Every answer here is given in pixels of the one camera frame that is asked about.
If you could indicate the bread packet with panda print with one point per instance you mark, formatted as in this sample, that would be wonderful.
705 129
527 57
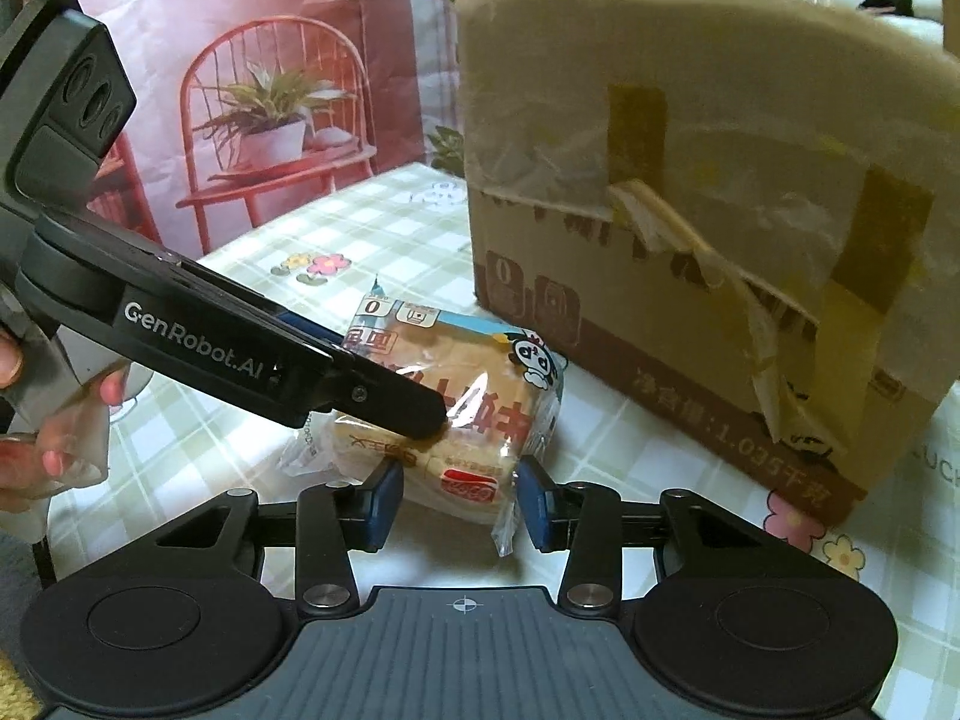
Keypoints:
480 367

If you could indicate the brown cardboard box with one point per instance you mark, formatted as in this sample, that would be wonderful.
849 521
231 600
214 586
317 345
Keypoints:
675 360

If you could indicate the checked bunny tablecloth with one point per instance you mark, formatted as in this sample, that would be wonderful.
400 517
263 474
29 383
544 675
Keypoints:
247 270

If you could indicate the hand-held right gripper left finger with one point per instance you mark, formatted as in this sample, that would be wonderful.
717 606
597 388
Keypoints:
384 506

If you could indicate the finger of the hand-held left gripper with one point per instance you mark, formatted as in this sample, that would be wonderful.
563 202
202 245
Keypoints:
307 331
375 405

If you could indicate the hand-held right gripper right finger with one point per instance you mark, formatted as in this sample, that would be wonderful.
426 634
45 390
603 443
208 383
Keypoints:
534 506

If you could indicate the clear plastic bag liner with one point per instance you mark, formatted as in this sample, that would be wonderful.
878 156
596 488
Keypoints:
712 90

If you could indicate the printed red backdrop cloth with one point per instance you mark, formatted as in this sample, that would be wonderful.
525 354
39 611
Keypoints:
262 90

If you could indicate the person's left hand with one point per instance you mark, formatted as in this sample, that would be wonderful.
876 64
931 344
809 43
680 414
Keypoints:
30 472

